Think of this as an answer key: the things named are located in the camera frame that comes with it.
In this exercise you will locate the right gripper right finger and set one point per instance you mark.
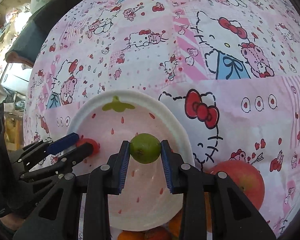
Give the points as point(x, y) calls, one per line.
point(233, 214)

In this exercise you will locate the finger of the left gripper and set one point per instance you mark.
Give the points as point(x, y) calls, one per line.
point(50, 147)
point(63, 165)

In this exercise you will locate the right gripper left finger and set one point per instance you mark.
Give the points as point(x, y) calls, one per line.
point(107, 179)

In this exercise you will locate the small red round fruit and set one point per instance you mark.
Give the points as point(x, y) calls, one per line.
point(96, 145)

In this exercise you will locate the large red apple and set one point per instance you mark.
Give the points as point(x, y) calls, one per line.
point(246, 177)

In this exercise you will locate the green lime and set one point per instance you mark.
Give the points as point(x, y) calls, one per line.
point(145, 148)

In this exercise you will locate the orange tangerine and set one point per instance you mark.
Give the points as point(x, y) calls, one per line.
point(131, 235)
point(158, 233)
point(175, 224)

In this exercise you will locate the left hand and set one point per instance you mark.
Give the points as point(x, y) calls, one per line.
point(12, 221)

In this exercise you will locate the white strawberry pattern plate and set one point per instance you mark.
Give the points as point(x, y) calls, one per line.
point(113, 117)

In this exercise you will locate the pink cartoon cat bedsheet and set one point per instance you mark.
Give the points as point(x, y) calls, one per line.
point(229, 71)

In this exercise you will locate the dark blanket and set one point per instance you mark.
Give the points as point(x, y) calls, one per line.
point(28, 44)

